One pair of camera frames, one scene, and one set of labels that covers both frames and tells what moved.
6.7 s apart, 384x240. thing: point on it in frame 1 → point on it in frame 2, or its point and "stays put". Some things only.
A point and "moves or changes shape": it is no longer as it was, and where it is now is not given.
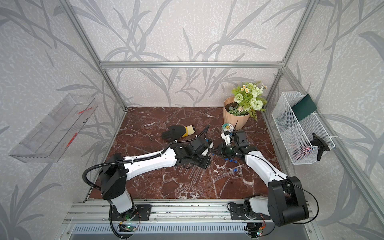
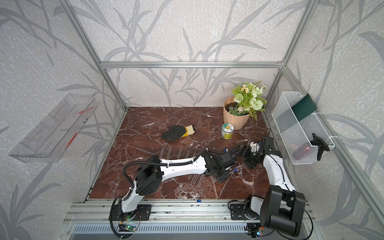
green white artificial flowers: [246, 96] stays put
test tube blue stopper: [197, 175] → [201, 180]
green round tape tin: [227, 127] stays put
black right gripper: [221, 151] → [245, 155]
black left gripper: [207, 163] → [225, 178]
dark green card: [304, 107] stays put
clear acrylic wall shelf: [49, 141] stays put
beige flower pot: [237, 122] stays put
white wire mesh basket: [297, 135] stays put
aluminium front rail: [98, 211] stays put
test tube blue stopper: [192, 171] moves or changes shape
